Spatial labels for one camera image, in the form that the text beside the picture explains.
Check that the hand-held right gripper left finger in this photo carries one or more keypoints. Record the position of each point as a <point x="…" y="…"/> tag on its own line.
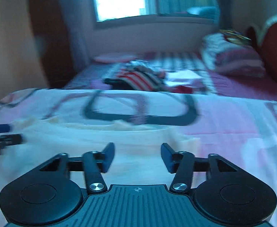
<point x="109" y="157"/>

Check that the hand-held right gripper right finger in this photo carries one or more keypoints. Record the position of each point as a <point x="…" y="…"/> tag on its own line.
<point x="167" y="157"/>

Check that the cream knit sweater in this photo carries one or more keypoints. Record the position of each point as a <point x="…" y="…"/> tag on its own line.
<point x="138" y="137"/>

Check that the striped folded clothes pile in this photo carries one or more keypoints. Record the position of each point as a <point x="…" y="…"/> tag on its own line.
<point x="138" y="78"/>

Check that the red cloth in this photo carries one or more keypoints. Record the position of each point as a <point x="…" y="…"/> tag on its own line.
<point x="184" y="89"/>

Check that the pastel patterned bed sheet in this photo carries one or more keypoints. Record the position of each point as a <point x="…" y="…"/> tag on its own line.
<point x="235" y="127"/>

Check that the white folded cloth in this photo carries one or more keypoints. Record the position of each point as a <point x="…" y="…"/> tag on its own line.
<point x="184" y="76"/>

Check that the maroon striped mattress sheet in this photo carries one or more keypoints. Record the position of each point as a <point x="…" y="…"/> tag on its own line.
<point x="235" y="86"/>

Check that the dark wooden wardrobe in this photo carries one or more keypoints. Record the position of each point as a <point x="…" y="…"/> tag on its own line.
<point x="50" y="40"/>

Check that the striped pillow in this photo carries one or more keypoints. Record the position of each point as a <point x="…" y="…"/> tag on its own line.
<point x="233" y="56"/>

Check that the grey curtain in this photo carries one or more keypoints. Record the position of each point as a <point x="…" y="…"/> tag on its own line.
<point x="223" y="2"/>
<point x="79" y="28"/>

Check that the gold patterned object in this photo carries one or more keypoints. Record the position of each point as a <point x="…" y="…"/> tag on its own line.
<point x="234" y="36"/>

